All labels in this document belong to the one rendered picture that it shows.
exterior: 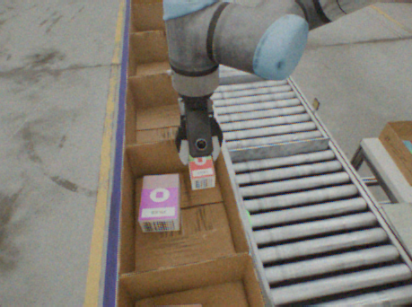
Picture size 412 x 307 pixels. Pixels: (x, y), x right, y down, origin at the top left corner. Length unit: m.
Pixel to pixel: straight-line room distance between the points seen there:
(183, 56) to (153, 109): 0.81
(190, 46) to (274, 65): 0.14
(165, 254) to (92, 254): 1.13
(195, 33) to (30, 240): 1.89
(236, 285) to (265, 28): 0.63
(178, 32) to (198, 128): 0.18
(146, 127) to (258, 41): 0.84
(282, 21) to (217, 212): 0.64
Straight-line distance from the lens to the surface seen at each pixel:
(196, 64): 0.48
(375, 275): 1.10
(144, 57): 1.60
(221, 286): 0.81
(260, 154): 1.24
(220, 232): 0.86
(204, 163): 0.66
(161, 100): 1.26
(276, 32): 0.40
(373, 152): 1.44
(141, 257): 0.86
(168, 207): 0.84
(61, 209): 2.19
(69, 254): 1.99
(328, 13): 0.51
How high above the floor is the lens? 1.66
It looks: 47 degrees down
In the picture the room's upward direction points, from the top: straight up
